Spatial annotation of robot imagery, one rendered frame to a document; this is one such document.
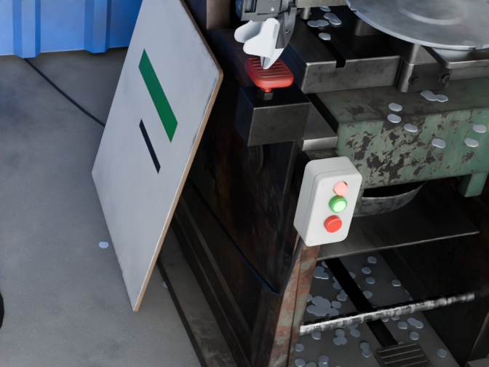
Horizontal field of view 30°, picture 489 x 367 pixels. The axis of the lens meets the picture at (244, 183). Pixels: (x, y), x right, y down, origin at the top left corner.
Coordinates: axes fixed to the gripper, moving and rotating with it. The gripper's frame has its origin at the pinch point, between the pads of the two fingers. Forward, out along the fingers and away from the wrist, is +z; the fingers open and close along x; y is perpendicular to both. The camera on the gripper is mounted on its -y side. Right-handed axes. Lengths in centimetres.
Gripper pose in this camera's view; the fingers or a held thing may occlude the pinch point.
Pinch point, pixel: (270, 59)
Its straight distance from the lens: 135.2
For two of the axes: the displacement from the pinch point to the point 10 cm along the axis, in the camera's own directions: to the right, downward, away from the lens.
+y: -9.2, 1.2, -3.6
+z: -1.3, 7.9, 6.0
